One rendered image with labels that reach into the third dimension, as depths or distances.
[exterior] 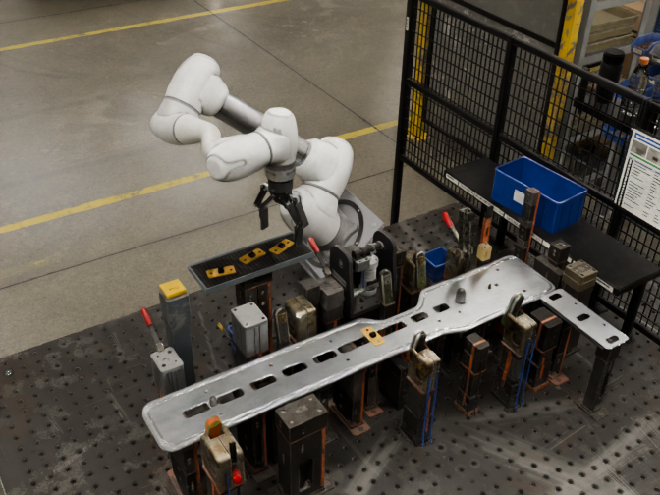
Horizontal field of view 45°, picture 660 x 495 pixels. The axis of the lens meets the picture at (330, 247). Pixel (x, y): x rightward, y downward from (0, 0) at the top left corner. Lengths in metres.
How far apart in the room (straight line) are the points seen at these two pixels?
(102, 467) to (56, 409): 0.30
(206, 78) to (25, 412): 1.23
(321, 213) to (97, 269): 1.86
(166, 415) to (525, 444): 1.11
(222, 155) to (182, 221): 2.64
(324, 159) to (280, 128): 0.72
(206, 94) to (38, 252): 2.19
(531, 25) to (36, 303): 3.03
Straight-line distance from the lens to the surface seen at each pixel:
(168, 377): 2.27
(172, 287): 2.37
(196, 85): 2.72
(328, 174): 2.93
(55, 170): 5.46
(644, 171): 2.81
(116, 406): 2.69
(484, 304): 2.59
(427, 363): 2.29
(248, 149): 2.17
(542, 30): 4.61
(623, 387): 2.88
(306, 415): 2.14
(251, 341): 2.32
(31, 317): 4.24
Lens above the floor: 2.61
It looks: 35 degrees down
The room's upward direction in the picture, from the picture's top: 1 degrees clockwise
